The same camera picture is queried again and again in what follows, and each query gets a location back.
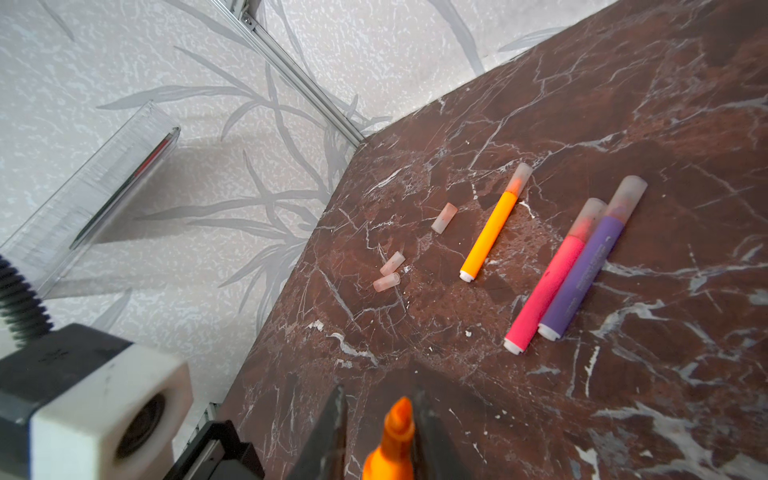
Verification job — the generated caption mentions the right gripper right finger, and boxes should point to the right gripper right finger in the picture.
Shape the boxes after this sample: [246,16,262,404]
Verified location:
[411,386,473,479]

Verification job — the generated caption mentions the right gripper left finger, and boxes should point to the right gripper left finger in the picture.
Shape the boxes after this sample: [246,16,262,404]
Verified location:
[287,384,348,480]

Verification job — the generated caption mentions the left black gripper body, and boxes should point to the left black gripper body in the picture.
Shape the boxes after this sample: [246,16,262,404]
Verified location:
[164,420,265,480]

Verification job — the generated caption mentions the orange marker pen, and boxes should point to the orange marker pen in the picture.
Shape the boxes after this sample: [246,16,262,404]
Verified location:
[362,397,416,480]
[459,163,533,283]

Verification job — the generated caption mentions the pink marker pen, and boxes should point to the pink marker pen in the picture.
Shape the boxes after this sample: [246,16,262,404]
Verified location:
[504,198,607,355]

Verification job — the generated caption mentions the purple marker pen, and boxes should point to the purple marker pen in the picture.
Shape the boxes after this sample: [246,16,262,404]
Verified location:
[537,175,648,341]

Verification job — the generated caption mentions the pen cap left pair lower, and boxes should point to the pen cap left pair lower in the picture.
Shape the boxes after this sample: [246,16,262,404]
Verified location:
[373,272,401,292]

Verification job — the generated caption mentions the pen cap pair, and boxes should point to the pen cap pair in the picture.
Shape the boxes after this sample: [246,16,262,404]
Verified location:
[373,272,401,292]
[380,251,405,276]

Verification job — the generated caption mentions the pen cap left pair upper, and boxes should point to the pen cap left pair upper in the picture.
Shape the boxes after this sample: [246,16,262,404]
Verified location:
[380,251,405,276]

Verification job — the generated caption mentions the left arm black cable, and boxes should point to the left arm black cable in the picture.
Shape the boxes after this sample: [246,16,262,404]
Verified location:
[0,254,55,349]

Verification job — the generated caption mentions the clear plastic wall tray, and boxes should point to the clear plastic wall tray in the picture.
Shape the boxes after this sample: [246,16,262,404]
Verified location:
[1,101,181,297]

